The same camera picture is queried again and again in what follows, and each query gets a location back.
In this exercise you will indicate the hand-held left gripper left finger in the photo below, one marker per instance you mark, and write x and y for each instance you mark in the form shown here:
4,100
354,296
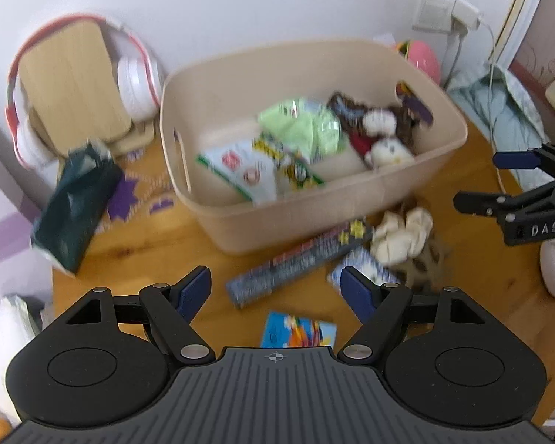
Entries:
194,287

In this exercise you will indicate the cream plush toy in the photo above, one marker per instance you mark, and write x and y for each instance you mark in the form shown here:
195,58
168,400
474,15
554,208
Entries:
402,240

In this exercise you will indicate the red white headphones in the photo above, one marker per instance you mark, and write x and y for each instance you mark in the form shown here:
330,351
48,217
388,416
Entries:
136,83

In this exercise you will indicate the purple star patterned mat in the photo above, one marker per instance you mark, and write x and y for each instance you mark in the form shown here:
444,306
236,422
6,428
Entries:
120,199

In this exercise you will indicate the green plastic packet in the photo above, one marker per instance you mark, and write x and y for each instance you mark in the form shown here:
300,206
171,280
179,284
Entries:
300,129

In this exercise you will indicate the yellow black striped packet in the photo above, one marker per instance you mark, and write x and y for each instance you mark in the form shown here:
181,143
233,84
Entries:
298,173

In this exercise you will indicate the colourful cartoon card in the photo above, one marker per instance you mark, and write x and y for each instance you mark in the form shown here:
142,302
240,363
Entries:
296,329

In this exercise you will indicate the white pillow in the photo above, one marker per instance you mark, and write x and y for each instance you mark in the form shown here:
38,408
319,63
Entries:
9,333

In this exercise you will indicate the beige plastic storage bin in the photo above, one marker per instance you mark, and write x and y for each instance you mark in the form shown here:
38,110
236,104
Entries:
240,224

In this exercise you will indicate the dark green tissue pack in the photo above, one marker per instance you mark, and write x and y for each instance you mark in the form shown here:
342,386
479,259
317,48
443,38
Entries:
74,203

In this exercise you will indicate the purple patterned card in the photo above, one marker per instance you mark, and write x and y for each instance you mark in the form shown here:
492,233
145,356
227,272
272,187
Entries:
416,106

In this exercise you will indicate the cream framed panel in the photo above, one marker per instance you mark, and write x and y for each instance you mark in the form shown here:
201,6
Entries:
536,32

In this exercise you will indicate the long blue red box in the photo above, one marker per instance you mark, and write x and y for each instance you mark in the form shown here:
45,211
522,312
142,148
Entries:
296,259

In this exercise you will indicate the lavender headboard panel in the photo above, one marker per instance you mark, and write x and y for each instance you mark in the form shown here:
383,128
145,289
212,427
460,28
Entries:
9,203

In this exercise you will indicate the blue white packet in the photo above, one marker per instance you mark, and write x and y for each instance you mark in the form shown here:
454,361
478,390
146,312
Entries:
372,264

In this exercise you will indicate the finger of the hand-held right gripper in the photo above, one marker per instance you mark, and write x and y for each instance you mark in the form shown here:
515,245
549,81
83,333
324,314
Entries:
478,202
513,160

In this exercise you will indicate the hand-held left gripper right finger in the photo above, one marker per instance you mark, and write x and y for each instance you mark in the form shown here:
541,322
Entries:
356,292

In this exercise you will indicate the wooden desktop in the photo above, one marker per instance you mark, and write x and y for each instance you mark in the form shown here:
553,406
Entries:
157,259

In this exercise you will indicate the brown patterned plush toy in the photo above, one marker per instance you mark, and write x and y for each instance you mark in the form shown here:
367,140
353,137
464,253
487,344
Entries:
425,268

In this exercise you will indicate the white charger plug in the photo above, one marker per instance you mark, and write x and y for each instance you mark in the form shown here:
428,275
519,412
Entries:
465,13

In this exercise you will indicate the pink ball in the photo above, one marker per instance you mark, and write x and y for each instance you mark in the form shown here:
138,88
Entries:
423,58

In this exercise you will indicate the wooden headphone stand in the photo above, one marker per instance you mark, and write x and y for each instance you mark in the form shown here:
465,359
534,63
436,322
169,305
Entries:
69,74

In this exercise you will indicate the light blue striped cloth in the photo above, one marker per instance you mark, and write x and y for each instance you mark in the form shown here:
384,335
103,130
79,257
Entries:
513,111

